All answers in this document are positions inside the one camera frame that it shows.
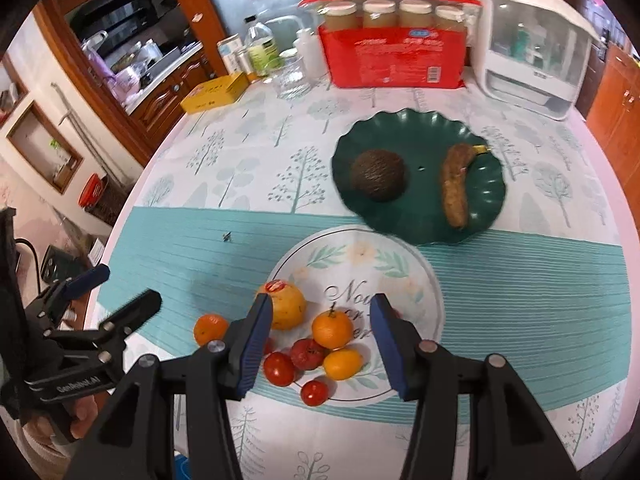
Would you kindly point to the white countertop sterilizer cabinet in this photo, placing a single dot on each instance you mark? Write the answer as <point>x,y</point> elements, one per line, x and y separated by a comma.
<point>480,35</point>

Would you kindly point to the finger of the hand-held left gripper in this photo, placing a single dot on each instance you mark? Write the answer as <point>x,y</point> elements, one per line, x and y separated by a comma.
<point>135,310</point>
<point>90,277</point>

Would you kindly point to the red paper cup package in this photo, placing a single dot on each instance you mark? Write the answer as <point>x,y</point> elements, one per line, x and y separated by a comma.
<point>390,60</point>

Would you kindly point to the person's left hand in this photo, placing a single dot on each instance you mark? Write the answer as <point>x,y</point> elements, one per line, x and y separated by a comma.
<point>80,417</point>

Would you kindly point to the overripe brown banana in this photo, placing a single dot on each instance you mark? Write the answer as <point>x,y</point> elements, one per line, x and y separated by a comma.
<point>455,185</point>

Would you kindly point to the yellow cardboard box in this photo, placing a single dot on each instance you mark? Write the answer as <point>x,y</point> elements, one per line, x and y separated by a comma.
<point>215,92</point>

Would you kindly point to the clear bottle green label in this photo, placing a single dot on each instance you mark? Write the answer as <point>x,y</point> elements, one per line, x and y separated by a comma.
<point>262,50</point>

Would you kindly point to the wooden wall niche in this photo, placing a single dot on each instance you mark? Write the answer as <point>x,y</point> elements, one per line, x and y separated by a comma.
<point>45,147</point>

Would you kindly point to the small white carton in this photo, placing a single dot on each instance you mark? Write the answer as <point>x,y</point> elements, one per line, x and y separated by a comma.
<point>227,52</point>

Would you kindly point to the orange mandarin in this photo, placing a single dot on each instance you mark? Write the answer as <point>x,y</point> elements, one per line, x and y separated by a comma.
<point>332,329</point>
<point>211,329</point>

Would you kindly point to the small dark red apple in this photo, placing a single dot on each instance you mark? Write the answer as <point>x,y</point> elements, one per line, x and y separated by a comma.
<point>309,352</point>

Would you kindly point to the brown kiwi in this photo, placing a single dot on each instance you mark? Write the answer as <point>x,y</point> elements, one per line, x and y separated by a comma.
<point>377,175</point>

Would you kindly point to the clear ribbed glass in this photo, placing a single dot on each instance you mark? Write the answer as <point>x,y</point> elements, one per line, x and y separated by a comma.
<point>292,80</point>

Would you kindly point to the small metal tin can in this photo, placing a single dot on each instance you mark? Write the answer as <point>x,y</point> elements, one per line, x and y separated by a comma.
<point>244,62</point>

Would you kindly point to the red cherry tomato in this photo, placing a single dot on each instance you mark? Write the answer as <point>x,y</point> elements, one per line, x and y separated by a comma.
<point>279,368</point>
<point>314,392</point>

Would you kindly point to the dark green scalloped plate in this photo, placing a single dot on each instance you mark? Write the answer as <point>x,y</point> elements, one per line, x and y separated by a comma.
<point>425,195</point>

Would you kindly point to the yellow lemon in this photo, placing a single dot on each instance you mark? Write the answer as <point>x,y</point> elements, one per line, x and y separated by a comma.
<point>287,307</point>

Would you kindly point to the white floral plate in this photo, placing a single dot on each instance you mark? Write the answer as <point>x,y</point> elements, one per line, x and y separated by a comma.
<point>350,260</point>

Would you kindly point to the kitchen range hood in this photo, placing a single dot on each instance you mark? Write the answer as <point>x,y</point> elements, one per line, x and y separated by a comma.
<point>115,10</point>

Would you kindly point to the small yellow-orange kumquat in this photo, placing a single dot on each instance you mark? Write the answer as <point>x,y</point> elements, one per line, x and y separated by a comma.
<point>342,364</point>

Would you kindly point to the red plastic basket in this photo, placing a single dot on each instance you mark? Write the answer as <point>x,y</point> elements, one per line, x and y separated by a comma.
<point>92,190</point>

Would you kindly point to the wooden kitchen counter cabinet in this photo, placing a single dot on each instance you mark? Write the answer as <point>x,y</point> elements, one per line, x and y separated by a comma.
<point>165,100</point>

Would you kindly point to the white plastic wash bottle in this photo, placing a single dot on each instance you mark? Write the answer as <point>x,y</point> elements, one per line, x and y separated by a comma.
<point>310,55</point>

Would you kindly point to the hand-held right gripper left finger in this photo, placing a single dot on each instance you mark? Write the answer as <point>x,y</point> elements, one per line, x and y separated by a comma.
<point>257,340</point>

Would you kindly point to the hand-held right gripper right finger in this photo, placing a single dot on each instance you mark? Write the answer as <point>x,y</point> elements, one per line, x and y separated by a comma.
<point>387,340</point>

